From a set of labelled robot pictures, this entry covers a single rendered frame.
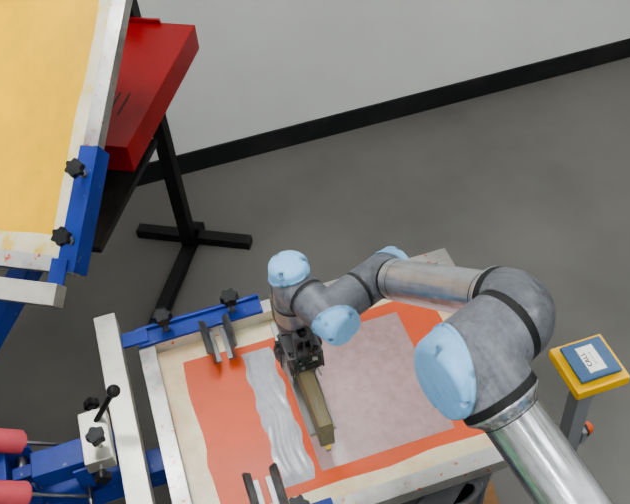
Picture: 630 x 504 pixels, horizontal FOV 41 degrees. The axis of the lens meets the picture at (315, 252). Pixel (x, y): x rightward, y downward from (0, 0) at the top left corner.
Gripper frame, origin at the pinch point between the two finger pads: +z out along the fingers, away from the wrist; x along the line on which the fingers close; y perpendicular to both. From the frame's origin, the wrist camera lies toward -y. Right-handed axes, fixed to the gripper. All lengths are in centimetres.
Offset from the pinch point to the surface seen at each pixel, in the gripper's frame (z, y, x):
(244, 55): 54, -200, 32
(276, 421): 12.8, 2.3, -7.5
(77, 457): 4.8, 1.2, -48.8
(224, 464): 13.5, 8.1, -20.7
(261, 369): 12.6, -12.1, -6.9
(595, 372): 12, 16, 62
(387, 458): 13.6, 18.6, 12.0
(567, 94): 108, -184, 182
